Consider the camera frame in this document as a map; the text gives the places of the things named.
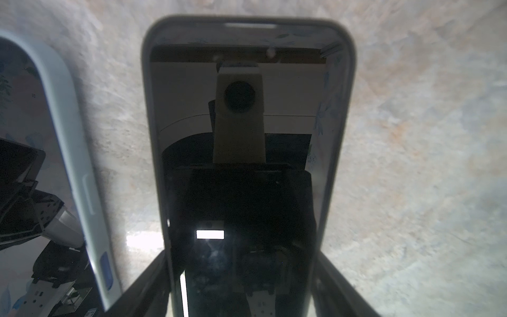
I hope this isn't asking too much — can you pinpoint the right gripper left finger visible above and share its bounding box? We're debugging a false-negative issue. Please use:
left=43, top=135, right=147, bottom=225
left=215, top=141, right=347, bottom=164
left=104, top=250, right=171, bottom=317

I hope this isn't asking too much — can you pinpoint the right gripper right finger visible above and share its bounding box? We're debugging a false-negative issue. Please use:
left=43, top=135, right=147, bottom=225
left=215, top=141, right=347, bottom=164
left=312, top=252, right=380, bottom=317

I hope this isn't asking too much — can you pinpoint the mint green phone case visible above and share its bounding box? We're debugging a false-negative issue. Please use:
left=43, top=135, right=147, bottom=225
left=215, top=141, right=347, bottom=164
left=1, top=30, right=122, bottom=310

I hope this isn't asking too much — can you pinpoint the blue-edged black phone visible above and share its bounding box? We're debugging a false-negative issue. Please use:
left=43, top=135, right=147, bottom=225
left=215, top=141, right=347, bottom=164
left=1, top=38, right=105, bottom=316

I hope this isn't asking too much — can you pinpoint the black phone case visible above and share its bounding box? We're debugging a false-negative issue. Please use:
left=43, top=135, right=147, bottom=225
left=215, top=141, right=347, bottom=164
left=140, top=15, right=357, bottom=317

